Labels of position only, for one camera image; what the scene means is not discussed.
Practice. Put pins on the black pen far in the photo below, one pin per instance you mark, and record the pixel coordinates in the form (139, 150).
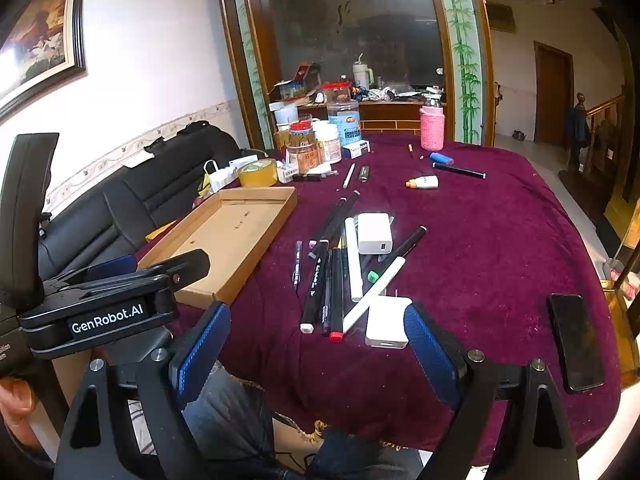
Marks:
(456, 170)

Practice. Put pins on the framed picture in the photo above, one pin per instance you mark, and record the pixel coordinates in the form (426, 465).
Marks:
(44, 49)

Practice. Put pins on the purple velvet tablecloth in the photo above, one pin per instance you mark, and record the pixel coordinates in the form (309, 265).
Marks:
(494, 251)

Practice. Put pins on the white cigarette box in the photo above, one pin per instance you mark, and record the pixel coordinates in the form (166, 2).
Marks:
(356, 149)

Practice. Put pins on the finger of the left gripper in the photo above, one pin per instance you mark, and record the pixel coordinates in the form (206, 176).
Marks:
(111, 268)
(182, 270)

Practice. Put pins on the black gel pen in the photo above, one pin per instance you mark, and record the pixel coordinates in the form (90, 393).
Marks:
(325, 314)

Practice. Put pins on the black leather sofa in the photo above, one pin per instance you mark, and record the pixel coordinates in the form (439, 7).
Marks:
(113, 218)

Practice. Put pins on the black smartphone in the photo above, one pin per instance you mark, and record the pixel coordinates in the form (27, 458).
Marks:
(577, 343)

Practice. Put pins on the green lighter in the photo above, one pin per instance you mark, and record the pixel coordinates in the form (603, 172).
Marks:
(364, 174)

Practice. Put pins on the black marker red cap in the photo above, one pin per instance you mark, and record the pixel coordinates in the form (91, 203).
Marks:
(337, 299)

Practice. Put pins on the red lid jar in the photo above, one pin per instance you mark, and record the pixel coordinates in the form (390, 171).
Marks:
(336, 92)

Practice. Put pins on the black marker white cap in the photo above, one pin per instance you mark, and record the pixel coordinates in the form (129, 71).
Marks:
(316, 288)

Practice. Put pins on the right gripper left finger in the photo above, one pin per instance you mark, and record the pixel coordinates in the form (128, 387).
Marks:
(126, 421)

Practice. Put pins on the black lipstick tube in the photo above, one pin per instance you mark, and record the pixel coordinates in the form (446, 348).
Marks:
(307, 178)

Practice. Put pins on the black marker pair lower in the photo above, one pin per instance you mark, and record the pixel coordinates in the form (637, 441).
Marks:
(334, 228)

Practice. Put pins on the blue lighter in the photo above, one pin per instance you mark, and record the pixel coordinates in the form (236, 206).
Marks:
(441, 159)

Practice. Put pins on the wooden door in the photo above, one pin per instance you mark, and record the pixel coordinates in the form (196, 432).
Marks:
(554, 94)

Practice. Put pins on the black marker pair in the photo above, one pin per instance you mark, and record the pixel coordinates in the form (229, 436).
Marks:
(334, 228)
(325, 223)

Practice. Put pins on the white slim pen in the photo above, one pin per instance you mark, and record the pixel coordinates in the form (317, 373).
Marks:
(348, 177)

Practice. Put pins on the black marker pair upper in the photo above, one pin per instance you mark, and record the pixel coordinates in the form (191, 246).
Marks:
(325, 223)

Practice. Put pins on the pink knitted bottle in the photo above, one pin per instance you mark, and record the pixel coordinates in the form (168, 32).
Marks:
(432, 124)

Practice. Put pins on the orange label glass jar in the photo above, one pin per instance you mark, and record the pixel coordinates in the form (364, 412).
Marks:
(302, 146)

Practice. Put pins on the person left hand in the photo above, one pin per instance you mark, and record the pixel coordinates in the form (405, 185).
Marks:
(18, 401)

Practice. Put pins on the yellow black pen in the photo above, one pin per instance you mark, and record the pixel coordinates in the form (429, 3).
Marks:
(343, 243)

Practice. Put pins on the long white marker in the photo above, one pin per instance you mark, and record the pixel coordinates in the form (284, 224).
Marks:
(353, 258)

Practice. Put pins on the white tumbler cup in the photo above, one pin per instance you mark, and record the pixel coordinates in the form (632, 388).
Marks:
(363, 75)

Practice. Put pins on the yellow packing tape roll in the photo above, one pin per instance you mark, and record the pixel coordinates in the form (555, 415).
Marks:
(259, 174)

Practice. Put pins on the white medicine jar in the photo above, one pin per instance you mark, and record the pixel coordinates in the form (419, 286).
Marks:
(328, 139)

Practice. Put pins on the white charger adapter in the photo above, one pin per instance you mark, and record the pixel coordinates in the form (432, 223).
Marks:
(374, 235)

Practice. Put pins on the small white marker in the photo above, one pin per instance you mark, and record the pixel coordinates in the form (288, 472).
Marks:
(361, 307)

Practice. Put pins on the blue label plastic jar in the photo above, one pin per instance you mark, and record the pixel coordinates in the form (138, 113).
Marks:
(346, 118)

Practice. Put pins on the white paper bag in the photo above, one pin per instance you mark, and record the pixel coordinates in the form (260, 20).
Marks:
(216, 178)

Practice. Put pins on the cardboard tray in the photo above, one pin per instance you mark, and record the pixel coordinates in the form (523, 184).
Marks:
(234, 227)

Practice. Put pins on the small white orange bottle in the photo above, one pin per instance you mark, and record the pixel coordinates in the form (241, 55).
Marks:
(423, 183)

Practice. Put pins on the white marker green cap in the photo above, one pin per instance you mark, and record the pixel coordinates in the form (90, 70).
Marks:
(400, 251)

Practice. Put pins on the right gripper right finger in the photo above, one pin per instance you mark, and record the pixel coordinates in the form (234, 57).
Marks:
(534, 440)

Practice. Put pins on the purple clear pen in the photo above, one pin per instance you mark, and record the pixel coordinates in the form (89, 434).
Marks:
(297, 268)

